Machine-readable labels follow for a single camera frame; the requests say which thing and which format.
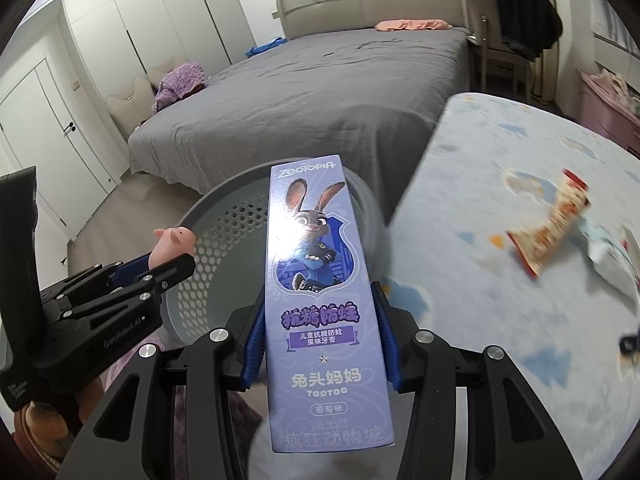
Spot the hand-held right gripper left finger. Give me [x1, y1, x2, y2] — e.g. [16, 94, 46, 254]
[55, 287, 268, 480]

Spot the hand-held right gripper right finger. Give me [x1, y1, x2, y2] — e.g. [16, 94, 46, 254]
[370, 280, 583, 480]

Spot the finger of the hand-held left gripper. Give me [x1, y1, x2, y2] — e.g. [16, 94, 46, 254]
[40, 254, 153, 306]
[47, 255, 197, 328]

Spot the pink pig toy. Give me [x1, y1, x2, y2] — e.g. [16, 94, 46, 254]
[152, 226, 197, 268]

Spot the grey perforated waste basket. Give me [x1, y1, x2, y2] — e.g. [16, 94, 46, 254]
[161, 164, 392, 351]

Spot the purple toothpaste box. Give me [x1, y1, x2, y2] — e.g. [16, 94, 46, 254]
[263, 155, 396, 453]

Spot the person's left hand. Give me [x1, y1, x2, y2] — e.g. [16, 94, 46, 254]
[22, 360, 123, 453]

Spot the white door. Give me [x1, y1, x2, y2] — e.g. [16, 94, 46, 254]
[0, 57, 131, 241]

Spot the beige armchair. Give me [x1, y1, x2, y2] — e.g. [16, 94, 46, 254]
[105, 57, 173, 133]

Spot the purple knitted blanket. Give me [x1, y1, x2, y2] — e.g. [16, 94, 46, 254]
[152, 61, 208, 113]

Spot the red and beige snack wrapper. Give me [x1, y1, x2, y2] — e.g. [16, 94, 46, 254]
[502, 167, 591, 280]

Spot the grey bed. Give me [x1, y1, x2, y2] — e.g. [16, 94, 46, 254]
[127, 27, 473, 211]

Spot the white and teal packet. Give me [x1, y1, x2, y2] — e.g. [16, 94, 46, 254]
[580, 220, 640, 303]

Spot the blue cloth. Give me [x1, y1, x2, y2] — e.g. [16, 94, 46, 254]
[245, 37, 283, 57]

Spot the white wardrobe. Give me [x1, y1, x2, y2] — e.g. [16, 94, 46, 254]
[60, 0, 256, 106]

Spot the pink storage box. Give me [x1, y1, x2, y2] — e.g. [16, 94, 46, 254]
[577, 69, 640, 158]

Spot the pink cloth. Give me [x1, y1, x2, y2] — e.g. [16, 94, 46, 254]
[375, 18, 451, 32]

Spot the beige wooden chair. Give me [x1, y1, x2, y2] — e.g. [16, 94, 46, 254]
[467, 0, 546, 98]

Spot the pile of light clothes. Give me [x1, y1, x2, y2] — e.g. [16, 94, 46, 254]
[592, 70, 640, 116]

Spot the black jacket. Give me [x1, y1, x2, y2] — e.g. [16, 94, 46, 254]
[482, 0, 558, 58]

